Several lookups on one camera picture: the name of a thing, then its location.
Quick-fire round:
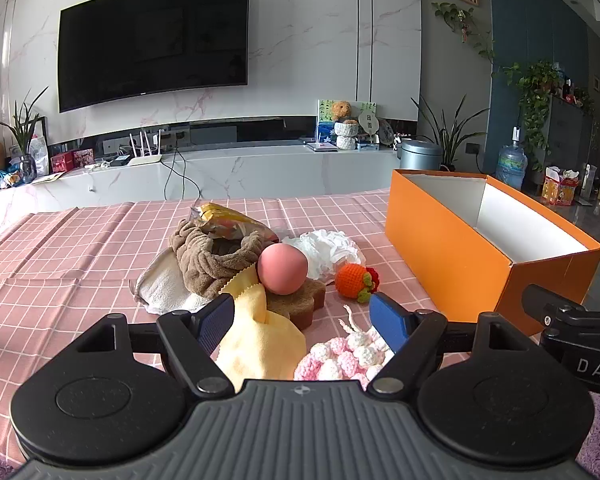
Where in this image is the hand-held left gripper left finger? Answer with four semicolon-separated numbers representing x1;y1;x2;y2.
77;293;237;400

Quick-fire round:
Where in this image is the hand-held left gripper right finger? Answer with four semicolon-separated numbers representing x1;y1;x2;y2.
369;292;531;395

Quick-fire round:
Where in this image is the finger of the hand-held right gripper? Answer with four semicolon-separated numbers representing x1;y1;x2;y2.
522;284;586;328

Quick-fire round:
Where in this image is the orange crochet fruit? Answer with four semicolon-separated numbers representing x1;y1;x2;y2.
335;262;382;305

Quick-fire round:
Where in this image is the yellow cleaning cloth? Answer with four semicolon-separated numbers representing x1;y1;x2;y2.
215;266;307;392

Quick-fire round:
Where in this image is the brown fluffy towel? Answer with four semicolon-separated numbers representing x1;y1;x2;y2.
168;219;276;300

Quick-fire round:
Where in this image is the white bath mitt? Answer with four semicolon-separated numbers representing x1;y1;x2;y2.
130;249;216;317

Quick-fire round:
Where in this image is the pink white crochet piece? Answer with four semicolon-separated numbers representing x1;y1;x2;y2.
294;304;396;391

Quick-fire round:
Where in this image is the orange cardboard box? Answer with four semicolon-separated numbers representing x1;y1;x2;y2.
384;169;600;337

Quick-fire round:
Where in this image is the pink foam ball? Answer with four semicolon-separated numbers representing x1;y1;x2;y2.
257;243;309;296

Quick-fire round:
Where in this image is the brown sponge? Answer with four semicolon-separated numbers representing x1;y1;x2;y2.
266;277;327;332

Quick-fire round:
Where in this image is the white pleated cloth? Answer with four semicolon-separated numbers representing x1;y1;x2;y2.
281;229;366;283

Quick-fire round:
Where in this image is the yellow white soft packet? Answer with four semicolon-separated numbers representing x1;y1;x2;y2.
189;202;280;243

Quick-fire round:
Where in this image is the red gift bag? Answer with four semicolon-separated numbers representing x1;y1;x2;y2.
541;166;580;206

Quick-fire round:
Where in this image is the blue water bottle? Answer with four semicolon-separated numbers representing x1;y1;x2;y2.
495;127;528;191

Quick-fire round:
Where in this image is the dark grey cabinet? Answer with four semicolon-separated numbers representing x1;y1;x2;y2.
547;95;598;196

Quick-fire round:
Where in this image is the pink checked tablecloth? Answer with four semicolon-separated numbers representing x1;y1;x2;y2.
0;187;546;480

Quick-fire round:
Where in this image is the white marble television console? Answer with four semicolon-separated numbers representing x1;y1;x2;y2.
0;140;406;236

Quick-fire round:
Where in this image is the grey blue trash can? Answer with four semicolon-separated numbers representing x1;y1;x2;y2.
399;140;443;172

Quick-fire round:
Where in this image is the white router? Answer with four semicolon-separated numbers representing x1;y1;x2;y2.
127;129;163;167

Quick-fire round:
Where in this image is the potted grass plant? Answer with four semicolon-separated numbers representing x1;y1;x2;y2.
411;94;488;172

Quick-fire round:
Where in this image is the potted pothos plant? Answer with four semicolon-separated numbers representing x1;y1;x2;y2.
492;60;563;171

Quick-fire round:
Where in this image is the green blue painting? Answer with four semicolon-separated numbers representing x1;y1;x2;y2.
316;99;377;147

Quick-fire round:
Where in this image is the plant in glass vase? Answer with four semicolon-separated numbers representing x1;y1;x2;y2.
0;86;50;184

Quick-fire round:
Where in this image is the hanging vine plant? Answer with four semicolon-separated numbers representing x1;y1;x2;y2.
431;1;496;63

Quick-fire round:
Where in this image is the black cable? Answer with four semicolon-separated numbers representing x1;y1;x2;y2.
162;135;203;200

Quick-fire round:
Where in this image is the black picture frame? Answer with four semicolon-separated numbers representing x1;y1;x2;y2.
27;116;50;177

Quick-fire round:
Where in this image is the black wall television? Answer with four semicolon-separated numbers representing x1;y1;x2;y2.
57;0;251;113

